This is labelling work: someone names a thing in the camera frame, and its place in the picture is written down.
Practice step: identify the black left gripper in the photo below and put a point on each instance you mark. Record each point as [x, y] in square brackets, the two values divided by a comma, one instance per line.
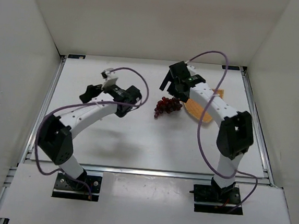
[99, 89]

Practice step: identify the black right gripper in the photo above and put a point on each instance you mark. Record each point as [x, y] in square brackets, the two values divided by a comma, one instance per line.
[173, 81]

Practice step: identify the white front cover panel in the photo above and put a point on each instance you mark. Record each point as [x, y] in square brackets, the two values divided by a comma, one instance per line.
[129, 199]

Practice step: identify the woven triangular fruit bowl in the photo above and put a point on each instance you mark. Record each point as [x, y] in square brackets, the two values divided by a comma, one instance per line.
[202, 108]

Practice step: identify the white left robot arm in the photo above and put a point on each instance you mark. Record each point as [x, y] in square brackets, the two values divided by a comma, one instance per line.
[59, 128]

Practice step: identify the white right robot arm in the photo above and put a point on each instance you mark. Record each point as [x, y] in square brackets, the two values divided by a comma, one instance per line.
[235, 134]

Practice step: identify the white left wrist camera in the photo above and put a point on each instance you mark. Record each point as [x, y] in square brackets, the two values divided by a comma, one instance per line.
[110, 78]

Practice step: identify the dark red fake grapes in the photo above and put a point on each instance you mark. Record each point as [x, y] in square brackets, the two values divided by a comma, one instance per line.
[167, 105]

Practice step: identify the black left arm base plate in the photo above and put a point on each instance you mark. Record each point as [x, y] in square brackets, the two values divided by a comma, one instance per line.
[68, 189]

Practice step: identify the aluminium table frame rail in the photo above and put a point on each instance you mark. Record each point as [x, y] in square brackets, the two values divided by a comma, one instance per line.
[257, 127]

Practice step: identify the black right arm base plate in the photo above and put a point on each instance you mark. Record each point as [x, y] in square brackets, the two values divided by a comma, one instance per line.
[206, 200]

